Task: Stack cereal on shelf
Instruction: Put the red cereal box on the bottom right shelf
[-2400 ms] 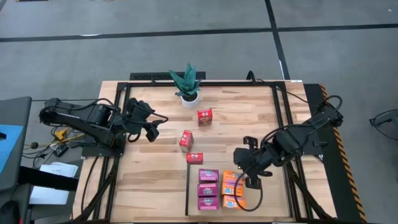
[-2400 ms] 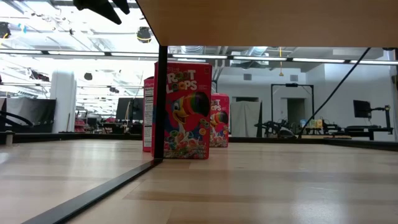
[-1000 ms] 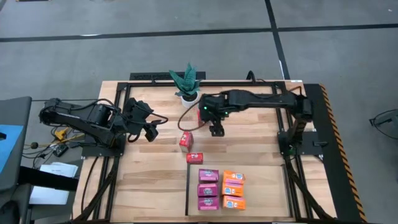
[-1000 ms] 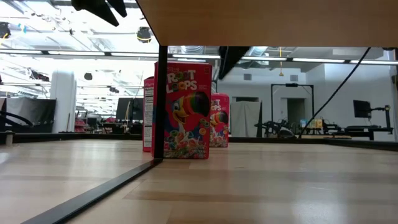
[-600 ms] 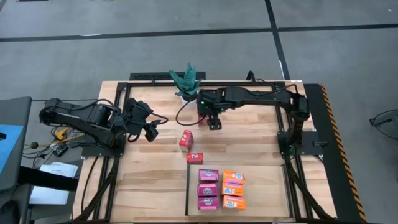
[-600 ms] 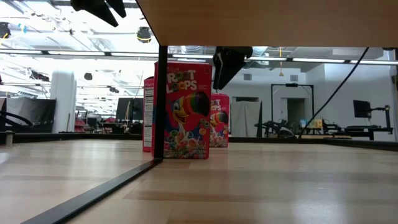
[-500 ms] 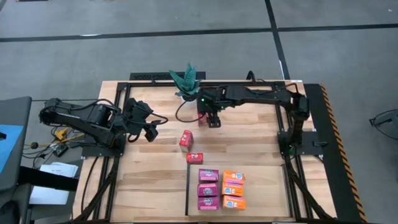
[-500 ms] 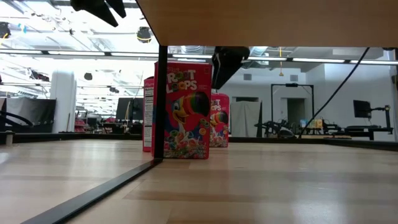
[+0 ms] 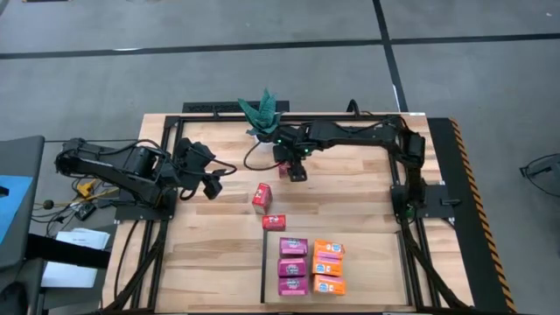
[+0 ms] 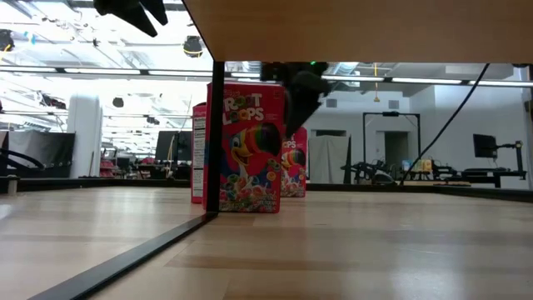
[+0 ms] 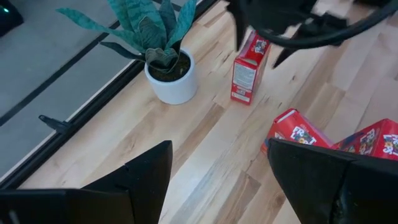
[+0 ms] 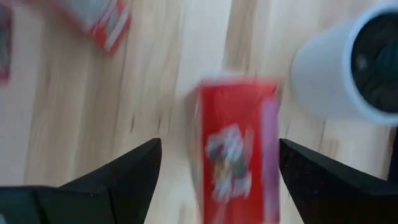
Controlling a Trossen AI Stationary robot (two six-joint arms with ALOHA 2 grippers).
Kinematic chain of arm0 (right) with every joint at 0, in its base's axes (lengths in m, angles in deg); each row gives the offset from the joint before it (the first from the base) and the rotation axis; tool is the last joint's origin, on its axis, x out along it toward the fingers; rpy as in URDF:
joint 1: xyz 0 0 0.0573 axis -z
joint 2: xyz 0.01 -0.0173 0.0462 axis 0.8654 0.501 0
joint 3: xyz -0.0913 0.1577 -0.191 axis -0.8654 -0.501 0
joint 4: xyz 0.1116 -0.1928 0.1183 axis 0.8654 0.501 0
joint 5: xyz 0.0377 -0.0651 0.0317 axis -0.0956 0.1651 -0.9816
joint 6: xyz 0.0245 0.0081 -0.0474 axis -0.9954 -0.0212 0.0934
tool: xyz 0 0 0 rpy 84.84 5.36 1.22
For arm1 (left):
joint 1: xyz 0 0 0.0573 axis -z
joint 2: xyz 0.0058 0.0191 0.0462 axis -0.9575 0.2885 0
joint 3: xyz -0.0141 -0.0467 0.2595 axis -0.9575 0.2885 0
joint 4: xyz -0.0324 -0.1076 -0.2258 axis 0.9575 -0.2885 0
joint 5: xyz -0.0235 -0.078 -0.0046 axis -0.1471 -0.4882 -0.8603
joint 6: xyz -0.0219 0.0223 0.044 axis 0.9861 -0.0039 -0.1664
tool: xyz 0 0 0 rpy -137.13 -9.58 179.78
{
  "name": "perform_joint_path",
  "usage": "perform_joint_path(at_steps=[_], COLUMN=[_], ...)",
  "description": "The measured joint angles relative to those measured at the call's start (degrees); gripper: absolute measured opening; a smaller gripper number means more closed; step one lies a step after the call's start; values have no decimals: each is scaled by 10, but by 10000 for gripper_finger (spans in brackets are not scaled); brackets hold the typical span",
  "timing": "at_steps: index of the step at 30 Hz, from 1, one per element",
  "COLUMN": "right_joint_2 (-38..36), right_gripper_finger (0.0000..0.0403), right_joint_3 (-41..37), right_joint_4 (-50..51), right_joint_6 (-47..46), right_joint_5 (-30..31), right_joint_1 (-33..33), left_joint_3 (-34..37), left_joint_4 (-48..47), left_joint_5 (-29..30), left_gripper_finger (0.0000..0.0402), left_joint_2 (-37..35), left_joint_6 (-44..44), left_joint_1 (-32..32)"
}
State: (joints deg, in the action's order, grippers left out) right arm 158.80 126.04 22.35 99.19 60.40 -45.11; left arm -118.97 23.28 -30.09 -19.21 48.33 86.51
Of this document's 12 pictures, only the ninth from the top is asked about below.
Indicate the blue sheet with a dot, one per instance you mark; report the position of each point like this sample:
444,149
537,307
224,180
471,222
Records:
13,205

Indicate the red Froot Loops box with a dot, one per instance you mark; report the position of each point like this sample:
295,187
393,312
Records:
283,170
274,223
262,199

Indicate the black mat yellow striped edge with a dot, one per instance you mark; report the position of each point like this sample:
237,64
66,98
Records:
464,262

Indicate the black aluminium table frame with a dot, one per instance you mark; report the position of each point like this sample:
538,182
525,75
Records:
219,118

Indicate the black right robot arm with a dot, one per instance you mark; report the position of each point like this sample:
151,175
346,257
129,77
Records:
350,131

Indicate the black bar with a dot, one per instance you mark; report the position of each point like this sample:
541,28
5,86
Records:
65,254

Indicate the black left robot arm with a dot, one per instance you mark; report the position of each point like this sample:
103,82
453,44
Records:
109,164

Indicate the green snake plant white pot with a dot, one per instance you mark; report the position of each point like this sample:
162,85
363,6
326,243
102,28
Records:
262,114

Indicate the black table clamp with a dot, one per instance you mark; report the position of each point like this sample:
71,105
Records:
352,105

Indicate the grey cabinet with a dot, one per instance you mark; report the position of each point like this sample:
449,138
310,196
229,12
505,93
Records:
22,157

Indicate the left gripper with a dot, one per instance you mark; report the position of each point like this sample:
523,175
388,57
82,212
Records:
188,179

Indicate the black knob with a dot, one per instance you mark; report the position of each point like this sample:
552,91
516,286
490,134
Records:
48,204

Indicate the orange Mini Wheats box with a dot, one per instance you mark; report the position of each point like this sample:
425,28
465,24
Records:
329,247
329,285
327,266

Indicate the white paper sheets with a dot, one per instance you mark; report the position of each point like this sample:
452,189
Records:
83,238

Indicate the pink Raisin Bran box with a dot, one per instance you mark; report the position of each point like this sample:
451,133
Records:
292,285
293,246
291,267

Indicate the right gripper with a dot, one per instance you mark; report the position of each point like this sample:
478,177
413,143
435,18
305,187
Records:
297,142

